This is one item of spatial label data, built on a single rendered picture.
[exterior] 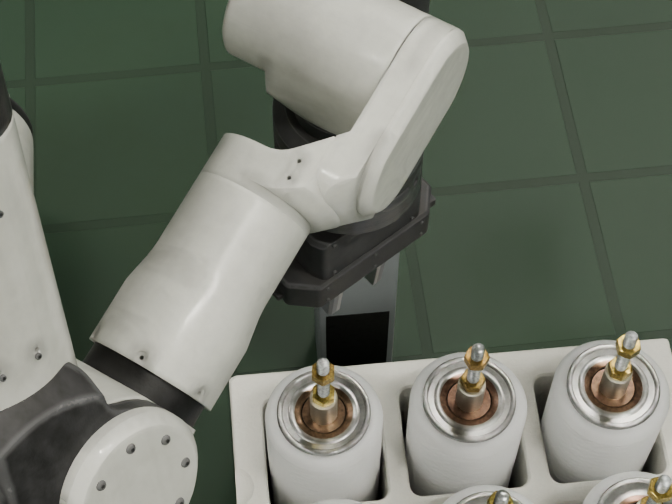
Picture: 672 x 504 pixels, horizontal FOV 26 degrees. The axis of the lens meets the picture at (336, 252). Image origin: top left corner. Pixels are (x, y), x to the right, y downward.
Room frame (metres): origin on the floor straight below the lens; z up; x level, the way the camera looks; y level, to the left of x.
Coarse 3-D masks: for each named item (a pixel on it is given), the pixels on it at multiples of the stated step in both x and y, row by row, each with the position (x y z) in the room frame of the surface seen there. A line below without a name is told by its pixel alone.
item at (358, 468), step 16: (304, 368) 0.54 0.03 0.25; (336, 368) 0.54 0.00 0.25; (368, 384) 0.52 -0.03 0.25; (272, 400) 0.51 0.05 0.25; (272, 416) 0.49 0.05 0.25; (272, 432) 0.48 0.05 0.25; (368, 432) 0.48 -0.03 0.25; (272, 448) 0.47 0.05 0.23; (288, 448) 0.46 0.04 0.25; (352, 448) 0.46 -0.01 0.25; (368, 448) 0.47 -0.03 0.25; (272, 464) 0.47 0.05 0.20; (288, 464) 0.46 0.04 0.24; (304, 464) 0.45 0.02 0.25; (320, 464) 0.45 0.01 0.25; (336, 464) 0.45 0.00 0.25; (352, 464) 0.45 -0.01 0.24; (368, 464) 0.46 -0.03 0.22; (272, 480) 0.48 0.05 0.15; (288, 480) 0.46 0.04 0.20; (304, 480) 0.45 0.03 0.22; (320, 480) 0.45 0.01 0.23; (336, 480) 0.45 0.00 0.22; (352, 480) 0.45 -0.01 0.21; (368, 480) 0.46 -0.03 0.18; (272, 496) 0.49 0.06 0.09; (288, 496) 0.46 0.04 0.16; (304, 496) 0.45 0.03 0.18; (320, 496) 0.45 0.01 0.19; (336, 496) 0.45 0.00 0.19; (352, 496) 0.45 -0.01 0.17; (368, 496) 0.47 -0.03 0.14
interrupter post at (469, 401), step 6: (462, 390) 0.50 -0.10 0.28; (480, 390) 0.50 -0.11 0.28; (456, 396) 0.51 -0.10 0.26; (462, 396) 0.50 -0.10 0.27; (468, 396) 0.50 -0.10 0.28; (474, 396) 0.50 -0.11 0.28; (480, 396) 0.50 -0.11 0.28; (456, 402) 0.50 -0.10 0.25; (462, 402) 0.50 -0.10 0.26; (468, 402) 0.50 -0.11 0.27; (474, 402) 0.50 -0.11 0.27; (480, 402) 0.50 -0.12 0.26; (462, 408) 0.50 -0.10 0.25; (468, 408) 0.50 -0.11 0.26; (474, 408) 0.50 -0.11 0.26
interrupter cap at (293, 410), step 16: (288, 384) 0.52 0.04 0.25; (304, 384) 0.52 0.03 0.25; (336, 384) 0.52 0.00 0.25; (352, 384) 0.52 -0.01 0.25; (288, 400) 0.51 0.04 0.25; (304, 400) 0.51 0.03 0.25; (352, 400) 0.50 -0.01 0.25; (368, 400) 0.50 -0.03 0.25; (288, 416) 0.49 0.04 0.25; (304, 416) 0.49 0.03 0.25; (352, 416) 0.49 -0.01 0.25; (368, 416) 0.49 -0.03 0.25; (288, 432) 0.48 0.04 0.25; (304, 432) 0.48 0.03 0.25; (320, 432) 0.48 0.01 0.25; (336, 432) 0.48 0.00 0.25; (352, 432) 0.48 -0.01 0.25; (304, 448) 0.46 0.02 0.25; (320, 448) 0.46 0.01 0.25; (336, 448) 0.46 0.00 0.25
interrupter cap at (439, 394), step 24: (456, 360) 0.54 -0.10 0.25; (432, 384) 0.52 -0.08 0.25; (456, 384) 0.52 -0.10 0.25; (504, 384) 0.52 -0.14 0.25; (432, 408) 0.50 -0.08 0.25; (456, 408) 0.50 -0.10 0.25; (480, 408) 0.50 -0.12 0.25; (504, 408) 0.50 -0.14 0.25; (456, 432) 0.48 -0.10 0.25; (480, 432) 0.48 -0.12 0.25
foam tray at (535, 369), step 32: (512, 352) 0.59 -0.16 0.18; (544, 352) 0.59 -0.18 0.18; (256, 384) 0.56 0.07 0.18; (384, 384) 0.56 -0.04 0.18; (544, 384) 0.56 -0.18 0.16; (256, 416) 0.52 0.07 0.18; (384, 416) 0.52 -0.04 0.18; (256, 448) 0.50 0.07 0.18; (384, 448) 0.50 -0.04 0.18; (544, 448) 0.50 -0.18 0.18; (256, 480) 0.47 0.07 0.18; (384, 480) 0.48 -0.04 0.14; (512, 480) 0.50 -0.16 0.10; (544, 480) 0.47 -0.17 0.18
